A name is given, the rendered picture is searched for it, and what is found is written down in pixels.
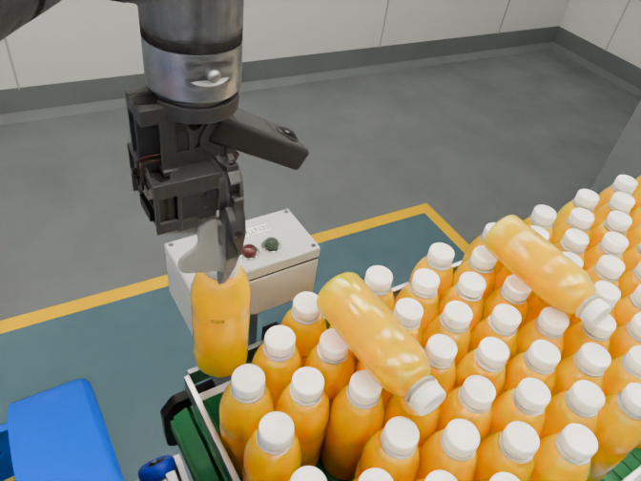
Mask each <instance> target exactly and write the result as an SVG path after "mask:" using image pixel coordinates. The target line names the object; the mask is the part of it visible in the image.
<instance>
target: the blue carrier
mask: <svg viewBox="0 0 641 481"><path fill-rule="evenodd" d="M12 476H14V477H15V481H125V480H124V477H123V474H122V472H121V469H120V467H119V464H118V461H117V458H116V455H115V452H114V447H113V444H112V441H111V438H110V435H109V433H108V431H107V428H106V425H105V422H104V419H103V416H102V413H101V411H100V408H99V405H98V403H97V401H96V398H95V395H94V392H93V388H92V386H91V384H90V383H89V382H88V381H87V380H85V379H76V380H73V381H71V382H68V383H66V384H64V385H61V386H58V387H54V388H51V389H49V390H46V391H43V392H40V393H38V394H35V395H32V396H31V397H28V398H25V399H23V400H20V401H17V402H15V403H12V404H10V405H9V408H8V422H7V423H5V424H3V425H0V481H4V480H5V479H7V478H10V477H12Z"/></svg>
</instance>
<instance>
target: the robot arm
mask: <svg viewBox="0 0 641 481"><path fill-rule="evenodd" d="M60 1H62V0H0V41H1V40H3V39H4V38H6V37H7V36H9V35H10V34H12V33H13V32H14V31H16V30H18V29H19V28H21V27H22V26H24V25H25V24H27V23H29V22H30V21H31V20H33V19H34V18H36V17H37V16H39V15H40V14H42V13H43V12H45V11H46V10H48V9H50V8H51V7H53V6H54V5H56V4H57V3H59V2H60ZM111 1H116V2H121V3H132V4H136V5H137V9H138V19H139V27H140V37H141V47H142V57H143V67H144V76H145V82H146V85H147V86H148V87H142V88H135V89H129V90H125V95H126V103H127V111H128V118H129V126H130V134H131V142H127V147H128V155H129V162H130V169H131V177H132V184H133V190H134V191H138V194H139V197H140V204H141V206H142V208H143V210H144V211H145V213H146V215H147V217H148V219H149V221H153V222H154V224H155V227H156V233H157V235H162V234H166V233H194V232H196V235H197V243H196V245H195V246H194V247H193V248H191V249H190V250H189V251H188V252H186V253H185V254H184V255H182V256H181V257H180V258H179V260H178V269H179V270H180V271H181V272H182V273H185V274H190V273H201V272H212V271H217V282H218V284H222V283H225V282H226V281H227V280H228V279H229V277H230V275H231V274H232V272H233V270H234V269H235V267H236V265H237V262H238V258H239V256H240V255H241V253H242V249H243V244H244V240H245V234H246V222H245V214H244V188H243V177H242V172H241V170H240V168H239V166H238V163H237V162H236V160H237V159H238V156H239V153H238V151H240V152H242V153H245V154H248V155H251V156H254V157H259V158H262V159H265V160H268V161H271V162H274V163H276V164H279V165H282V166H284V167H287V168H290V169H293V170H298V169H299V168H300V167H301V165H302V163H303V162H304V161H305V160H306V158H307V157H308V155H309V151H308V149H307V148H306V147H305V146H304V145H303V144H302V143H301V142H300V141H299V139H298V138H297V136H296V134H295V133H294V132H293V131H292V130H291V129H289V128H287V127H285V126H279V125H278V124H275V123H273V122H271V121H268V120H266V119H263V118H261V117H259V116H256V115H253V114H250V113H248V112H245V111H243V110H241V109H239V108H238V94H239V89H240V86H241V73H242V41H243V38H242V32H243V7H244V0H111ZM134 164H135V167H134ZM217 210H220V211H219V217H218V218H217V217H216V215H217Z"/></svg>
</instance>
